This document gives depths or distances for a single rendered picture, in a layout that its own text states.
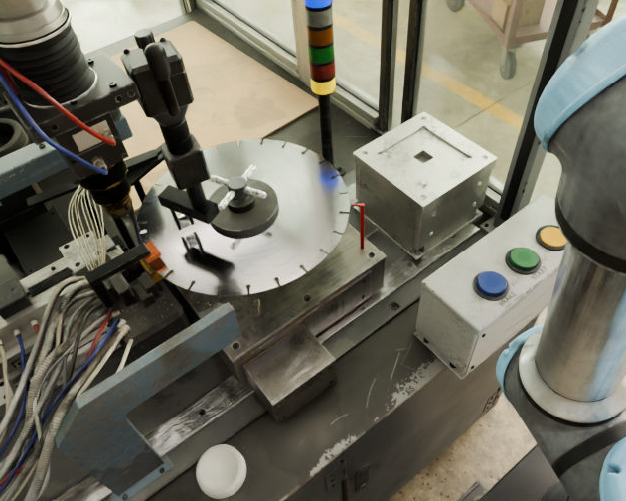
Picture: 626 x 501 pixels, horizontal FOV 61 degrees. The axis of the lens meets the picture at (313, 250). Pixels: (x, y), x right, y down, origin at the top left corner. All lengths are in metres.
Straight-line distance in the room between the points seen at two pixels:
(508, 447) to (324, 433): 0.92
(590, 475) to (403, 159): 0.57
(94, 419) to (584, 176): 0.56
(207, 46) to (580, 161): 1.39
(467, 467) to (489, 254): 0.90
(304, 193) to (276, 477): 0.42
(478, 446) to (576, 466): 1.01
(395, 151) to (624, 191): 0.69
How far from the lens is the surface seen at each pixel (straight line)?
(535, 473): 0.87
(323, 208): 0.82
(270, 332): 0.81
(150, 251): 0.79
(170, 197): 0.77
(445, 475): 1.63
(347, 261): 0.88
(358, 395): 0.87
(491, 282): 0.80
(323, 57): 0.97
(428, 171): 0.96
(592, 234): 0.39
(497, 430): 1.70
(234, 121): 1.34
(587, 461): 0.67
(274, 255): 0.77
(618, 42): 0.36
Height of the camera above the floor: 1.54
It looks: 51 degrees down
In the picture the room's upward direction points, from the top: 6 degrees counter-clockwise
